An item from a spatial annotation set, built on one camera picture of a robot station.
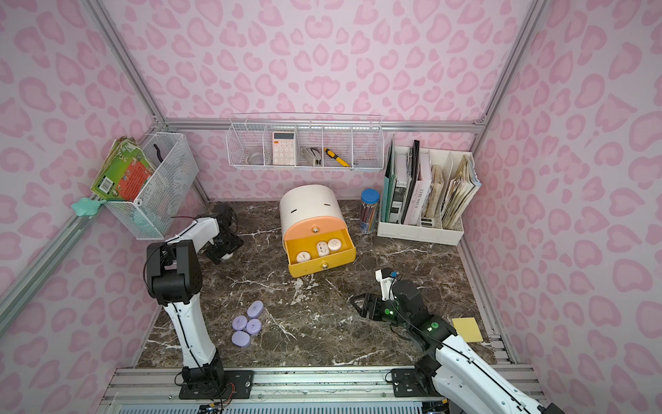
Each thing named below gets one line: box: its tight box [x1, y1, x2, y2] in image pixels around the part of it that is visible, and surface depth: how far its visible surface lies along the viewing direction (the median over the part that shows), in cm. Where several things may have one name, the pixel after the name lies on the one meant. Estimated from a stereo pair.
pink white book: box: [403, 179, 432, 226], surface depth 96 cm
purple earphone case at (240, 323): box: [231, 314, 249, 332], surface depth 85 cm
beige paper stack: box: [441, 154, 482, 230], surface depth 95 cm
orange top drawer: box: [283, 215, 347, 241], surface depth 85 cm
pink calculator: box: [272, 131, 296, 166], surface depth 97 cm
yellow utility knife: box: [324, 147, 351, 168], surface depth 100 cm
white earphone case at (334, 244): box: [327, 238, 343, 251], surface depth 92 cm
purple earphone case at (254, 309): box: [246, 300, 265, 319], surface depth 87 cm
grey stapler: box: [300, 146, 323, 167], surface depth 100 cm
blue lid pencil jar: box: [360, 188, 381, 234], surface depth 98 cm
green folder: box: [380, 133, 397, 223], surface depth 92 cm
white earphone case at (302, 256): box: [296, 250, 312, 264], surface depth 90 cm
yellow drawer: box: [285, 228, 357, 279], surface depth 85 cm
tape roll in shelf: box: [245, 152, 264, 165], surface depth 97 cm
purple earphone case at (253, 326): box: [246, 318, 263, 335], surface depth 84 cm
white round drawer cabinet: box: [279, 184, 348, 245], surface depth 89 cm
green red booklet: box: [90, 136, 157, 202], surface depth 73 cm
